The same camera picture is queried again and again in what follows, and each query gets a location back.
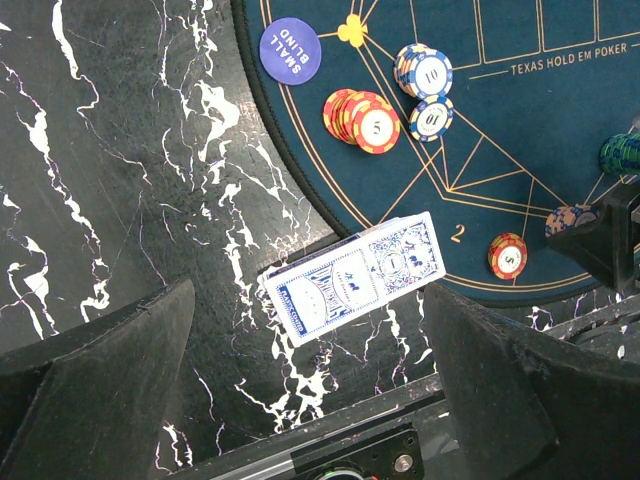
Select green poker chip stack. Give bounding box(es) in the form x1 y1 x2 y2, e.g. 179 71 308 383
599 133 640 175

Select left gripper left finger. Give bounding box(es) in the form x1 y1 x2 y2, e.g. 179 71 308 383
1 279 195 479

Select red yellow chips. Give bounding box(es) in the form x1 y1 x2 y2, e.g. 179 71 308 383
322 88 402 155

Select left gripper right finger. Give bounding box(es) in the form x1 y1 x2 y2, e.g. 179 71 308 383
424 283 639 479

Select purple small blind button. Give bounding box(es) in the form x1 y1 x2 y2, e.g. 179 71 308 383
259 17 322 86

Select blue white chip stack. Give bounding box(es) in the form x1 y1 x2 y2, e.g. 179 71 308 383
544 204 599 237

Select round blue poker mat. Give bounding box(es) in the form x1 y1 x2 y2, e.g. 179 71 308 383
232 1 639 306

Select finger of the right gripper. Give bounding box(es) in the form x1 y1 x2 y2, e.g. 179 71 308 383
547 183 639 290

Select blue white chips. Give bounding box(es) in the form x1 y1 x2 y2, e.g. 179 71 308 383
393 43 453 99

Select red yellow chip stack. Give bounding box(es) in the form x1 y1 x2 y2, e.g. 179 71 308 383
487 232 528 280

